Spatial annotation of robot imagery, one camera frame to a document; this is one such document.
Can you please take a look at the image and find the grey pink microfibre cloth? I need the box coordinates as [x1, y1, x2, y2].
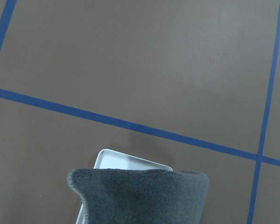
[67, 168, 209, 224]

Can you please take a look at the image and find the white rectangular tray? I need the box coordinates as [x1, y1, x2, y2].
[68, 149, 172, 224]

